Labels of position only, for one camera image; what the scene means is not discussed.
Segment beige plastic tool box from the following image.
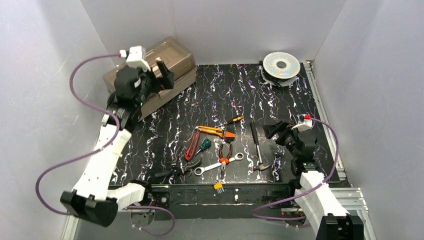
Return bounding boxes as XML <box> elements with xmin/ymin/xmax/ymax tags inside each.
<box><xmin>102</xmin><ymin>36</ymin><xmax>198</xmax><ymax>121</ymax></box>

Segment orange handled pliers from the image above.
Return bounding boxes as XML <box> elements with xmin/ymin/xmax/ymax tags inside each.
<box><xmin>217</xmin><ymin>142</ymin><xmax>234</xmax><ymax>180</ymax></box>

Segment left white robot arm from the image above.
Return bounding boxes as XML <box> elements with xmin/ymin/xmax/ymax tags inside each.
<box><xmin>60</xmin><ymin>60</ymin><xmax>175</xmax><ymax>227</ymax></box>

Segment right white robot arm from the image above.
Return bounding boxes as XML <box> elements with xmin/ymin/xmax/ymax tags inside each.
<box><xmin>252</xmin><ymin>115</ymin><xmax>365</xmax><ymax>240</ymax></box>

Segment yellow black screwdriver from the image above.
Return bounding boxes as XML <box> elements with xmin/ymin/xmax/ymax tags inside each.
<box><xmin>216</xmin><ymin>115</ymin><xmax>244</xmax><ymax>128</ymax></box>

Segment orange hex key set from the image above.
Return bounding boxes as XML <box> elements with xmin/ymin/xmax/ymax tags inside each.
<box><xmin>224</xmin><ymin>131</ymin><xmax>236</xmax><ymax>143</ymax></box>

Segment yellow utility knife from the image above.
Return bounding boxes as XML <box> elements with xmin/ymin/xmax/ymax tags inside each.
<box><xmin>195</xmin><ymin>125</ymin><xmax>225</xmax><ymax>138</ymax></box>

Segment green stubby screwdriver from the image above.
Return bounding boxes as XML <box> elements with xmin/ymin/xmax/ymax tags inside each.
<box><xmin>195</xmin><ymin>138</ymin><xmax>212</xmax><ymax>156</ymax></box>

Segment red utility knife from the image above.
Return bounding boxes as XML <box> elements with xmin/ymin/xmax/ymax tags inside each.
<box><xmin>184</xmin><ymin>130</ymin><xmax>200</xmax><ymax>162</ymax></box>

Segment silver combination wrench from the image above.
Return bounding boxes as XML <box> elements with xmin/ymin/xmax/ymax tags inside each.
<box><xmin>194</xmin><ymin>152</ymin><xmax>244</xmax><ymax>176</ymax></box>

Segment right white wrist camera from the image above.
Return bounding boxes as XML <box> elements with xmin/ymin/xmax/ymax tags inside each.
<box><xmin>291</xmin><ymin>114</ymin><xmax>313</xmax><ymax>132</ymax></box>

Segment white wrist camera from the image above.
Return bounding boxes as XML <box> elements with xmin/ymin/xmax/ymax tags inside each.
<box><xmin>118</xmin><ymin>45</ymin><xmax>151</xmax><ymax>72</ymax></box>
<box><xmin>291</xmin><ymin>114</ymin><xmax>313</xmax><ymax>132</ymax></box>

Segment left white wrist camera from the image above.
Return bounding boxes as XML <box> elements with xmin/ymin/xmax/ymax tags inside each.
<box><xmin>118</xmin><ymin>45</ymin><xmax>151</xmax><ymax>72</ymax></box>

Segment black handled hammer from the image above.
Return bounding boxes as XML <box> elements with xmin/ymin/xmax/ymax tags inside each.
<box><xmin>250</xmin><ymin>120</ymin><xmax>270</xmax><ymax>171</ymax></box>

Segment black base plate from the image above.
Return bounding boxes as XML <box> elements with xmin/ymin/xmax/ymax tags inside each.
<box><xmin>149</xmin><ymin>183</ymin><xmax>293</xmax><ymax>220</ymax></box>

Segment aluminium frame rail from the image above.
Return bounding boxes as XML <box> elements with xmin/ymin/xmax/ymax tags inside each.
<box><xmin>301</xmin><ymin>61</ymin><xmax>377</xmax><ymax>240</ymax></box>

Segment black grey wire stripper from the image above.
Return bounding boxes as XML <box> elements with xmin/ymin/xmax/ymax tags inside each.
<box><xmin>154</xmin><ymin>146</ymin><xmax>202</xmax><ymax>179</ymax></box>

